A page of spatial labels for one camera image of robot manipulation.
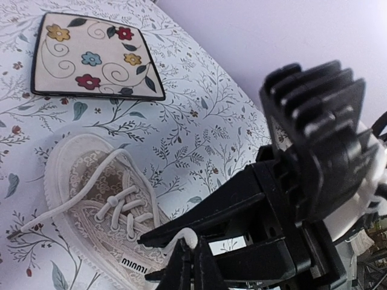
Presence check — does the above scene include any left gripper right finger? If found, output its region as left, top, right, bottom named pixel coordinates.
left=193, top=236, right=228, bottom=290

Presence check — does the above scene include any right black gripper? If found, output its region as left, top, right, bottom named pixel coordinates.
left=255, top=60, right=386, bottom=289

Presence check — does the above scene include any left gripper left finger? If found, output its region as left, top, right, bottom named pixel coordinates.
left=157, top=239, right=192, bottom=290

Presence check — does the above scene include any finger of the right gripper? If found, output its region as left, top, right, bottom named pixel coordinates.
left=138, top=166, right=264, bottom=247
left=146, top=237, right=296, bottom=283

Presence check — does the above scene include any white shoelace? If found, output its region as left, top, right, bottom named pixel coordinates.
left=6, top=148, right=200, bottom=257

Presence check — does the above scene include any cream lace sneaker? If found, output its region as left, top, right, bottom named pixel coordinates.
left=44, top=134, right=169, bottom=289

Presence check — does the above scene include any floral patterned table mat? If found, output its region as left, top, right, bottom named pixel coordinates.
left=1, top=1, right=270, bottom=289

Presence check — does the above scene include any square floral ceramic plate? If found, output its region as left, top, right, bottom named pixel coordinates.
left=30, top=12, right=166, bottom=101

